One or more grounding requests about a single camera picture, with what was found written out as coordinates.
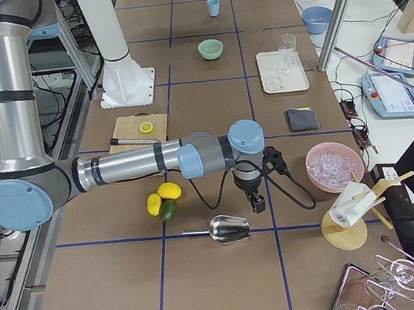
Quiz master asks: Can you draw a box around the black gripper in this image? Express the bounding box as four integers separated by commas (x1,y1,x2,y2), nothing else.
232,169,266,214

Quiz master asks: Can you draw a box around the mint green bowl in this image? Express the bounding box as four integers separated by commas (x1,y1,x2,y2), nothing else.
197,39,224,61

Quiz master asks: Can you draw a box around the light blue plastic cup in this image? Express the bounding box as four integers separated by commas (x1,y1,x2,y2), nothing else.
207,0,220,18

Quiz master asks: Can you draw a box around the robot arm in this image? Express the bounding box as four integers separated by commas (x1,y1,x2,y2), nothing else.
0,0,266,232

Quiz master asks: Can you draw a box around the blue bowl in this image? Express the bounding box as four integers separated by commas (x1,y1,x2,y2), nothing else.
301,6,333,35

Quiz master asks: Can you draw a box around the green lime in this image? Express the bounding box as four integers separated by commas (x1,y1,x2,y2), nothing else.
159,199,178,221

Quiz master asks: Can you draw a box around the grey folded cloth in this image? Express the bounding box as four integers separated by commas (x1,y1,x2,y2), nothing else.
284,108,320,132

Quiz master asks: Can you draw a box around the yellow lemon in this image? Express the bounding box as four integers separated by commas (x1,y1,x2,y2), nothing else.
146,193,163,217
157,182,182,200

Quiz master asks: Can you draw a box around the white paper box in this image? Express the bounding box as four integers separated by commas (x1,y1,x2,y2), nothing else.
328,182,377,228

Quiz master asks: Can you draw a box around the wooden mug tree stand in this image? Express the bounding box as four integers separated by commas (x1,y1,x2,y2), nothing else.
320,171,414,251

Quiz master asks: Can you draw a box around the cream bear tray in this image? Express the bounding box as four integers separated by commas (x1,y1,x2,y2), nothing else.
255,51,310,94

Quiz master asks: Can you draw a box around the lemon half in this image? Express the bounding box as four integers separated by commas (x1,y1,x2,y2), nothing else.
138,121,155,135

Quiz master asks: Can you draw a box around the wooden cutting board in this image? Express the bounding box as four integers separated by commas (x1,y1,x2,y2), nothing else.
112,113,168,143

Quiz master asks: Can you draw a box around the clear wine glass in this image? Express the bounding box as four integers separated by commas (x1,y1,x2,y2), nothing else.
277,32,296,77

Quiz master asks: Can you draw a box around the metal muddler black cap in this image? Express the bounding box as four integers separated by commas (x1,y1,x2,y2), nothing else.
109,137,159,146

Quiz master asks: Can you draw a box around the hanging wine glass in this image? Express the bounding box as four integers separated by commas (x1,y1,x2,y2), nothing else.
359,232,414,310

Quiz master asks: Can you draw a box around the near blue teach pendant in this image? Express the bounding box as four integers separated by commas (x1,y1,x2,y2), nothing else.
361,73,414,120

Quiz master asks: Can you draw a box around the blue teach pendant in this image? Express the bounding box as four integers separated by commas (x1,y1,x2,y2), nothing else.
372,36,414,77
361,73,414,120

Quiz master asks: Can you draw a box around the far blue teach pendant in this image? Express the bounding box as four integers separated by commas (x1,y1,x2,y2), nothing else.
372,36,414,77

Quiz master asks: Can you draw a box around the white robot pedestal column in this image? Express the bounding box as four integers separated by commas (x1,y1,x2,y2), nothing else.
76,0,155,110

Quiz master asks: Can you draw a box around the aluminium frame post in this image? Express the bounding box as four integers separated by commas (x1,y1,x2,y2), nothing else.
318,0,349,72

